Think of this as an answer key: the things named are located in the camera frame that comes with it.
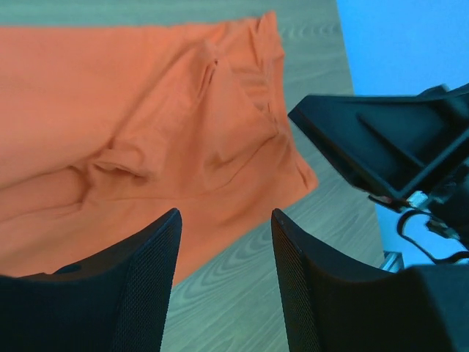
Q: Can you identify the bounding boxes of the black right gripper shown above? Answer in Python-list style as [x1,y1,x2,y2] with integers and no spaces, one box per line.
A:
[288,86,468,266]

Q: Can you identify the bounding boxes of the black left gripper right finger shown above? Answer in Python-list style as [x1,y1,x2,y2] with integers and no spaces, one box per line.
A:
[271,209,468,351]

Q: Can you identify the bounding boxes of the orange t-shirt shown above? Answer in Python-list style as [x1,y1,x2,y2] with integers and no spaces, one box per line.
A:
[1,11,318,282]

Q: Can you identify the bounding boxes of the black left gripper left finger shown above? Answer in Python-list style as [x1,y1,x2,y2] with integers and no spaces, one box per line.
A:
[1,209,182,352]

